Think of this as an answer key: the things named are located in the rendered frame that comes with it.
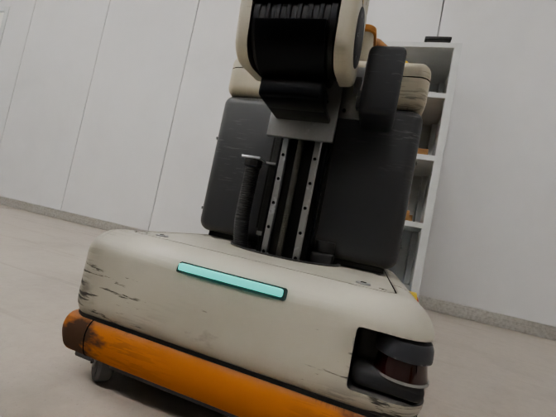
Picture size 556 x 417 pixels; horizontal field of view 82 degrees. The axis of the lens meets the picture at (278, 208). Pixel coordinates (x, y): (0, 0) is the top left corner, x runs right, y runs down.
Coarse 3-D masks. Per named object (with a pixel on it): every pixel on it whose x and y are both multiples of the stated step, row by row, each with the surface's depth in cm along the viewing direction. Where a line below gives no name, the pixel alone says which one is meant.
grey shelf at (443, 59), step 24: (408, 48) 190; (432, 48) 186; (456, 48) 181; (432, 72) 210; (456, 72) 180; (432, 96) 182; (432, 120) 213; (432, 144) 217; (432, 168) 180; (432, 192) 177; (432, 216) 175; (408, 240) 218; (408, 264) 213; (408, 288) 190
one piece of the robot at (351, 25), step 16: (352, 0) 54; (368, 0) 65; (240, 16) 60; (352, 16) 54; (240, 32) 60; (336, 32) 55; (352, 32) 55; (240, 48) 61; (336, 48) 55; (352, 48) 57; (240, 64) 64; (336, 64) 57; (352, 64) 60; (352, 80) 65
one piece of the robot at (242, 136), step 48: (240, 96) 93; (240, 144) 89; (288, 144) 79; (336, 144) 82; (384, 144) 78; (240, 192) 80; (288, 192) 80; (336, 192) 80; (384, 192) 77; (240, 240) 81; (288, 240) 78; (336, 240) 79; (384, 240) 76
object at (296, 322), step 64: (128, 256) 56; (192, 256) 55; (256, 256) 62; (128, 320) 55; (192, 320) 52; (256, 320) 49; (320, 320) 46; (384, 320) 44; (192, 384) 50; (256, 384) 48; (320, 384) 45; (384, 384) 44
